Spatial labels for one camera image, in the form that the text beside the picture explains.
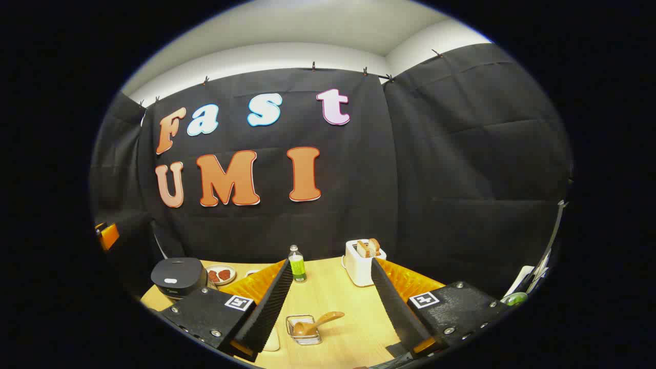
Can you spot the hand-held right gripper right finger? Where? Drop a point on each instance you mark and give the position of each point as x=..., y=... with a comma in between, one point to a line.
x=394, y=307

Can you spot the round plate with red meat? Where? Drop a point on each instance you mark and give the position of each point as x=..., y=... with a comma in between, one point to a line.
x=220, y=275

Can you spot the black rice cooker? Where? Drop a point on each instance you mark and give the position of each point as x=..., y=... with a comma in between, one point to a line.
x=177, y=274

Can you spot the white board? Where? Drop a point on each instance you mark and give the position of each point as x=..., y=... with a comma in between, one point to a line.
x=523, y=279

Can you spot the wooden spoon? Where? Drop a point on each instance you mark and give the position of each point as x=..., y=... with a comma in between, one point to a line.
x=318, y=324

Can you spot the clear rice container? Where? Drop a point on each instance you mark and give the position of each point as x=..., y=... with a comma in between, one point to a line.
x=273, y=341

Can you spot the white toaster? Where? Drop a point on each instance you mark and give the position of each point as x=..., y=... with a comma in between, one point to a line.
x=359, y=270

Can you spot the green drink bottle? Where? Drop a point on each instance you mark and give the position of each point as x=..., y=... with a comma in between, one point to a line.
x=297, y=266

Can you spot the black backdrop cloth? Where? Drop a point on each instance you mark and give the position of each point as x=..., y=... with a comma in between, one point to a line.
x=435, y=179

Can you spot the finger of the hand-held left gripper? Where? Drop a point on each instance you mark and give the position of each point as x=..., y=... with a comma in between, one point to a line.
x=108, y=236

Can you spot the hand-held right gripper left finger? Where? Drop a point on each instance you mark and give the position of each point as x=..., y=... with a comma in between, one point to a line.
x=269, y=307

